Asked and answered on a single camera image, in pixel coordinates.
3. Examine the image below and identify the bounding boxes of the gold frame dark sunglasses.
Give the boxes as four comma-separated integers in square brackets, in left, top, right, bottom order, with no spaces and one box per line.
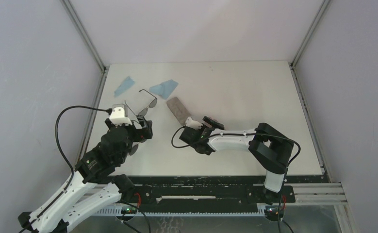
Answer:
[128,143,139,156]

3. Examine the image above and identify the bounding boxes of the small light blue cloth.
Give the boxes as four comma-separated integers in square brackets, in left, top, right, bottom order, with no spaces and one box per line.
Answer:
[114,76,135,98]

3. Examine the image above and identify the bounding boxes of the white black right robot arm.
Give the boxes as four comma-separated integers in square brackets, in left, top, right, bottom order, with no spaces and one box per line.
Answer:
[179,116,301,194]

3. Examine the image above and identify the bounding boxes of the light blue cleaning cloth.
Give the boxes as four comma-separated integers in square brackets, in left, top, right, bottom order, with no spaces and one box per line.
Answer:
[149,79,179,100]

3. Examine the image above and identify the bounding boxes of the grey marbled glasses case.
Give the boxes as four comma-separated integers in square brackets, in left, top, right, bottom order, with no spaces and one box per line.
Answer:
[166,97,191,126]

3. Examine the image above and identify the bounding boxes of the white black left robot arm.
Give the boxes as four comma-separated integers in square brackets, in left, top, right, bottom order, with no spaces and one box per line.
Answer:
[18,116,153,233]

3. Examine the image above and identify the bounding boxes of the black frame grey sunglasses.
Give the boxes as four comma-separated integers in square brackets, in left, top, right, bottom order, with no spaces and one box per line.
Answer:
[124,89,158,117]

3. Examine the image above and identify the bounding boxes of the aluminium frame post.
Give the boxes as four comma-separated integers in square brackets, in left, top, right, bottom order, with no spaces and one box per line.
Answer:
[60,0,106,73]
[290,0,332,69]

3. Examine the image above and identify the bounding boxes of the aluminium frame post left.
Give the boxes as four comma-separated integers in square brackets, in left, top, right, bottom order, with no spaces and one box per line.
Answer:
[60,0,106,73]

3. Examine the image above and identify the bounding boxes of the aluminium frame post right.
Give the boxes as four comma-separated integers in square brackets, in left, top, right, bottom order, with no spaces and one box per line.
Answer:
[290,0,332,69]

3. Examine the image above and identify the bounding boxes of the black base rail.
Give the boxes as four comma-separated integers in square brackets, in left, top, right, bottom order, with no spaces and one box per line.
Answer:
[122,176,296,214]

